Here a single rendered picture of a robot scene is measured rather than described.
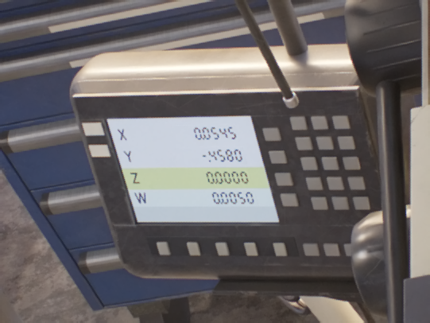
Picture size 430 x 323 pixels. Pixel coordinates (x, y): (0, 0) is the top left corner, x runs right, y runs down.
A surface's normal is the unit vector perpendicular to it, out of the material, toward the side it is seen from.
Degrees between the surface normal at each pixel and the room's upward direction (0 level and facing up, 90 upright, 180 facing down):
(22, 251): 0
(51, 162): 90
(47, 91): 90
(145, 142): 71
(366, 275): 52
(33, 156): 90
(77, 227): 90
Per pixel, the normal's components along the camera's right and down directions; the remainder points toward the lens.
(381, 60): -0.21, 0.37
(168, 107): -0.40, 0.51
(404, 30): -0.31, 0.00
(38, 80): -0.11, 0.75
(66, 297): -0.36, -0.65
